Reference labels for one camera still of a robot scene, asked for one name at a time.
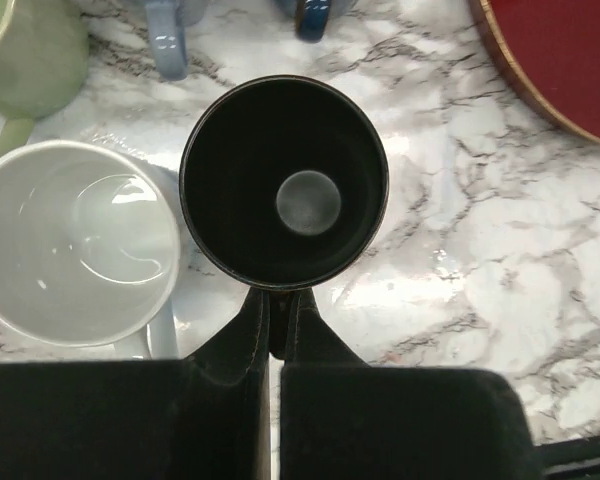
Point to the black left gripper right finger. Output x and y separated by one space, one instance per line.
341 418

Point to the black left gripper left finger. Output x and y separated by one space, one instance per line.
205 416

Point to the white blue mug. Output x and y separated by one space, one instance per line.
91 248

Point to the brown small mug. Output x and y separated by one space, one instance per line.
283 184

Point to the light blue textured mug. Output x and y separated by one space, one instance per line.
167 21

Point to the sage green mug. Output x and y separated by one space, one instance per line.
44 51

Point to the dark blue mug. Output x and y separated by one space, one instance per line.
311 17

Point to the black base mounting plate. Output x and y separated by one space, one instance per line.
571 460

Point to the red round tray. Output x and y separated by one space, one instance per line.
549 53

